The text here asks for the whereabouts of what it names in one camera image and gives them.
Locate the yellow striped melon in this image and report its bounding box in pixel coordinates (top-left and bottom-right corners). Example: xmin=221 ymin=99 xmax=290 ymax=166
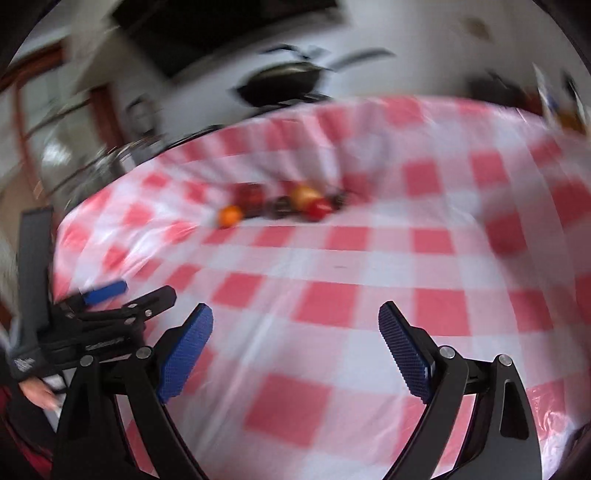
xmin=291 ymin=185 xmax=321 ymax=210

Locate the person's left hand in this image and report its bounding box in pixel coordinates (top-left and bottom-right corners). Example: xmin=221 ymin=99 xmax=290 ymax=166
xmin=21 ymin=376 xmax=60 ymax=411

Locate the pink checked tablecloth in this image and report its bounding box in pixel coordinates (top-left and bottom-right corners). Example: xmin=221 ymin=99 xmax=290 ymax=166
xmin=51 ymin=95 xmax=591 ymax=480

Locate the dark red fruit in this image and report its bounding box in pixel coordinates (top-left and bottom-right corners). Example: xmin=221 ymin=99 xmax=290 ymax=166
xmin=233 ymin=183 xmax=269 ymax=215

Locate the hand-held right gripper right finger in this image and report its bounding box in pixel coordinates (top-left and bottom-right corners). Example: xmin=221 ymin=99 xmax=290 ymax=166
xmin=378 ymin=301 xmax=543 ymax=480

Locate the small orange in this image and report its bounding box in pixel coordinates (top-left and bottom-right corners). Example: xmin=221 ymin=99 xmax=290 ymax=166
xmin=218 ymin=205 xmax=244 ymax=228

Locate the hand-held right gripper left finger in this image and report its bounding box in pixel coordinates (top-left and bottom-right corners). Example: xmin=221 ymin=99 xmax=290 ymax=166
xmin=55 ymin=302 xmax=215 ymax=480

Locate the red tomato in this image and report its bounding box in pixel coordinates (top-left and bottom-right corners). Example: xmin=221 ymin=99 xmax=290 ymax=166
xmin=307 ymin=198 xmax=335 ymax=221

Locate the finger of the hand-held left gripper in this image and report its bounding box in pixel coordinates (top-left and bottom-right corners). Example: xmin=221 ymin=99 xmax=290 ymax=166
xmin=60 ymin=279 xmax=127 ymax=309
xmin=69 ymin=285 xmax=178 ymax=326

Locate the black wok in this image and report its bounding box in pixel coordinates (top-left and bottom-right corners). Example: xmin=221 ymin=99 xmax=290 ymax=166
xmin=231 ymin=46 xmax=398 ymax=109

